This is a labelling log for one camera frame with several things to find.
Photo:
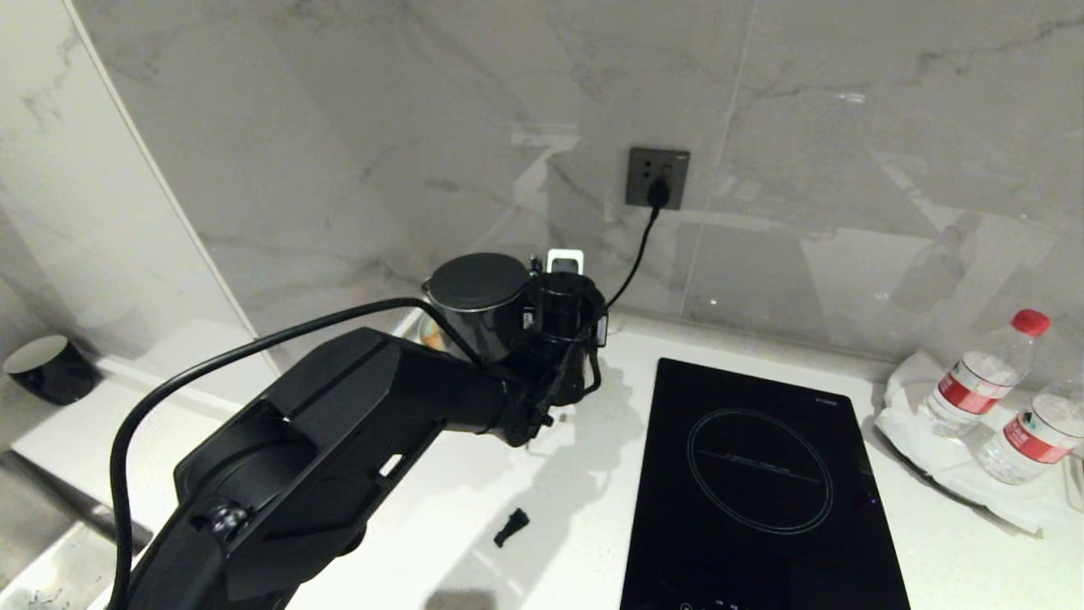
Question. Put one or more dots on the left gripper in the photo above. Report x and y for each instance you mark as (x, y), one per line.
(566, 303)

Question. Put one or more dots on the black electric kettle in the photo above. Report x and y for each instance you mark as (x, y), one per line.
(478, 286)

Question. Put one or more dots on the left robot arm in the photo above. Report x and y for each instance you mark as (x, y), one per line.
(339, 424)

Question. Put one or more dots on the black power plug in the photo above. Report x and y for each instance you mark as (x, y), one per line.
(659, 195)

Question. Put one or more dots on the small black plastic piece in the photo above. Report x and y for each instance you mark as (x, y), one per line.
(511, 527)

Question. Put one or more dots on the black induction cooktop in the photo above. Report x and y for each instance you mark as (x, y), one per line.
(754, 474)

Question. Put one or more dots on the white crumpled cloth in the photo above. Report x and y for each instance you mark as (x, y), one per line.
(910, 424)

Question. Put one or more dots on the water bottle with red cap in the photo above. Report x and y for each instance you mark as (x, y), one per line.
(982, 377)

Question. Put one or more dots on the clear water bottle red label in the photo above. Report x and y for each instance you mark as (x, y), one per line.
(1037, 432)

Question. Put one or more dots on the black cup with white interior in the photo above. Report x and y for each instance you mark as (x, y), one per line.
(51, 373)

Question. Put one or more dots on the grey kitchen sink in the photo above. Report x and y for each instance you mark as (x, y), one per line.
(42, 508)

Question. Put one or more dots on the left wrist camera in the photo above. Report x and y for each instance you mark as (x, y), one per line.
(563, 260)

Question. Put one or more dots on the grey wall socket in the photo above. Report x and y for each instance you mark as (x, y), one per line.
(645, 169)

